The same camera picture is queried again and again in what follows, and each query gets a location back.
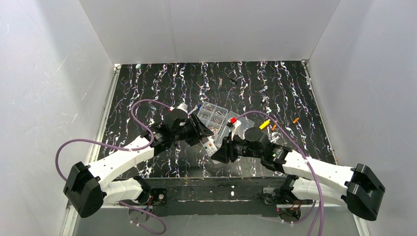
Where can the aluminium frame rail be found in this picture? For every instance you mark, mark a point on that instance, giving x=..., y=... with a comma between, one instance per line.
x=82, y=188

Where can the white remote control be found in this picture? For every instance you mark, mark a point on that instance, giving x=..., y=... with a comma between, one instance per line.
x=209, y=146

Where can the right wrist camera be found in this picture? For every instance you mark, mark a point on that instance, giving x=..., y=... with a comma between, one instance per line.
x=234, y=126

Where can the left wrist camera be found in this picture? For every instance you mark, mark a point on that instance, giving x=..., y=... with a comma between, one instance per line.
x=181, y=106

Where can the blue handled small tool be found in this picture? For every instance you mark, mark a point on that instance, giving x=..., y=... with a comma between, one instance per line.
x=197, y=107

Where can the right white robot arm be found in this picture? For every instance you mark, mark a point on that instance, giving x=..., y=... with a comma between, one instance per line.
x=356, y=188

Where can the yellow handled screwdriver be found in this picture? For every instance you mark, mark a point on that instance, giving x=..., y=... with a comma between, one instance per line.
x=264, y=125

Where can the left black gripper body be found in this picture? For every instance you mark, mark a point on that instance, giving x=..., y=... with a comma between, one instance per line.
x=195, y=129

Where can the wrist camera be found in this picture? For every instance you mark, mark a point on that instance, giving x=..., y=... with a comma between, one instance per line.
x=234, y=126
x=181, y=106

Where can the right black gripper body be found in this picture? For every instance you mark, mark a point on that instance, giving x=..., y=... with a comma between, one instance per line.
x=231, y=151

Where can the clear plastic parts box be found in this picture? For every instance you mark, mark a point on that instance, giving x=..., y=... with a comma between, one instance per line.
x=215, y=118

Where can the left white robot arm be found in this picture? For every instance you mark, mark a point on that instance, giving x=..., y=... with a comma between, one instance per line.
x=155, y=140

